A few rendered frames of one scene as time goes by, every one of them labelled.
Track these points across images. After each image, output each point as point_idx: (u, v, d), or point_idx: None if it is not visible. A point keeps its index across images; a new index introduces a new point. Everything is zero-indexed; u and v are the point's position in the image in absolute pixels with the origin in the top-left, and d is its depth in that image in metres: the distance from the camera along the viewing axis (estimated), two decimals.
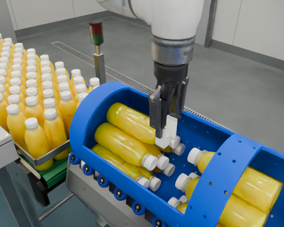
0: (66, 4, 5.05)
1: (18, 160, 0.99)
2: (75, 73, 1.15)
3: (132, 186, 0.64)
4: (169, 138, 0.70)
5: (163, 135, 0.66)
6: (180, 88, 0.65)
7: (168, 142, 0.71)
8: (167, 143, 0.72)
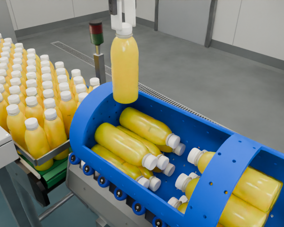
0: (66, 4, 5.05)
1: (18, 160, 0.99)
2: (75, 73, 1.15)
3: (132, 186, 0.64)
4: (126, 23, 0.62)
5: (117, 11, 0.57)
6: None
7: (128, 24, 0.62)
8: (131, 27, 0.62)
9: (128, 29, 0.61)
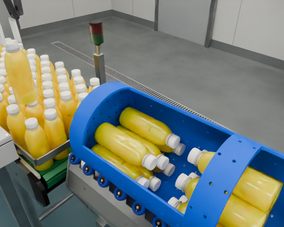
0: (66, 4, 5.05)
1: (18, 160, 0.99)
2: (75, 73, 1.15)
3: (132, 186, 0.64)
4: (14, 40, 0.78)
5: None
6: None
7: (14, 42, 0.78)
8: (17, 44, 0.78)
9: (13, 46, 0.77)
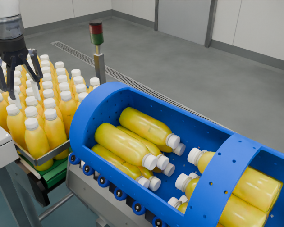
0: (66, 4, 5.05)
1: (18, 160, 0.99)
2: (75, 73, 1.15)
3: (132, 186, 0.64)
4: (33, 107, 0.92)
5: (16, 97, 0.84)
6: (33, 59, 0.84)
7: (33, 109, 0.92)
8: (35, 111, 0.92)
9: (32, 113, 0.91)
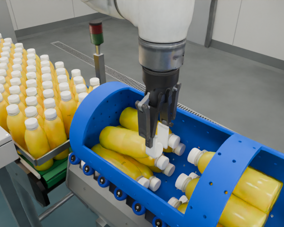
0: (66, 4, 5.05)
1: (18, 160, 0.99)
2: (75, 73, 1.15)
3: (132, 186, 0.64)
4: (33, 107, 0.92)
5: (153, 144, 0.61)
6: (171, 95, 0.61)
7: (33, 109, 0.92)
8: (35, 111, 0.92)
9: (32, 113, 0.91)
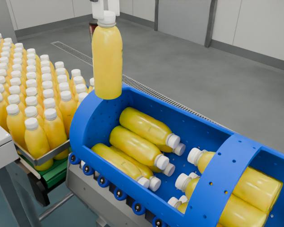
0: (66, 4, 5.05)
1: (18, 160, 0.99)
2: (75, 73, 1.15)
3: (132, 186, 0.64)
4: (33, 107, 0.92)
5: None
6: None
7: (33, 109, 0.92)
8: (35, 111, 0.92)
9: (32, 113, 0.91)
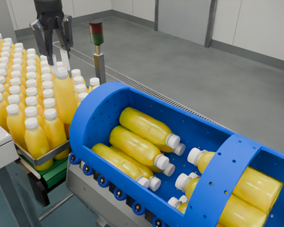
0: (66, 4, 5.05)
1: (18, 160, 0.99)
2: (75, 73, 1.15)
3: (132, 186, 0.64)
4: (33, 107, 0.92)
5: (53, 62, 0.83)
6: (66, 25, 0.82)
7: (33, 109, 0.92)
8: (35, 111, 0.92)
9: (32, 113, 0.91)
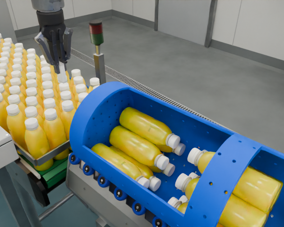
0: (66, 4, 5.05)
1: (18, 160, 0.99)
2: (75, 73, 1.15)
3: (132, 186, 0.64)
4: (33, 107, 0.92)
5: (60, 71, 0.86)
6: (66, 38, 0.84)
7: (33, 109, 0.92)
8: (35, 111, 0.92)
9: (32, 113, 0.91)
